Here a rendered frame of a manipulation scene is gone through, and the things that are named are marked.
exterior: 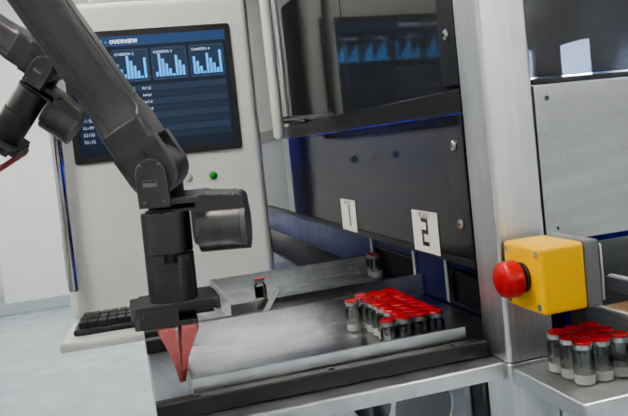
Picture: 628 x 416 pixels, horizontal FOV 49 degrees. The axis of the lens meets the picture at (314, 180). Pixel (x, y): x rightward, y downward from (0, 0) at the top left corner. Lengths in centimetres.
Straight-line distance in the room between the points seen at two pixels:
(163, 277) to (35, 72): 57
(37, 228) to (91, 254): 459
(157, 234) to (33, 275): 558
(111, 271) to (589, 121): 121
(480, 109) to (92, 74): 44
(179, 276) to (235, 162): 94
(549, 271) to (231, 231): 35
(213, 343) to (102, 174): 77
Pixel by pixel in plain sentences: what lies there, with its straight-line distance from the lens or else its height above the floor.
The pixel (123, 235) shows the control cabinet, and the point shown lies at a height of 99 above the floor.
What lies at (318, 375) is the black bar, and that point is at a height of 90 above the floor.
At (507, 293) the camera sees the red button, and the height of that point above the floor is 98.
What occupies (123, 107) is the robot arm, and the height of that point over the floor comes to 122.
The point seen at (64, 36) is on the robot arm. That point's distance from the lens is 82.
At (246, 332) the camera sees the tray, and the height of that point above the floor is 89.
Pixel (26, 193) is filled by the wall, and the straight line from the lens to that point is 632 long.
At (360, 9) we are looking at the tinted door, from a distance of 120.
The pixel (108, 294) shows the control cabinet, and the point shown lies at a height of 85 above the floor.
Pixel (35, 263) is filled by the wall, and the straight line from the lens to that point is 636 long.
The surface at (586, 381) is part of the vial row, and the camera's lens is 80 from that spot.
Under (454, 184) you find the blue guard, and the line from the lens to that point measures 91.
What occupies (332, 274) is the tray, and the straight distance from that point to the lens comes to 145.
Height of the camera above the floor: 116
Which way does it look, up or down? 3 degrees down
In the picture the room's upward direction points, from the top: 6 degrees counter-clockwise
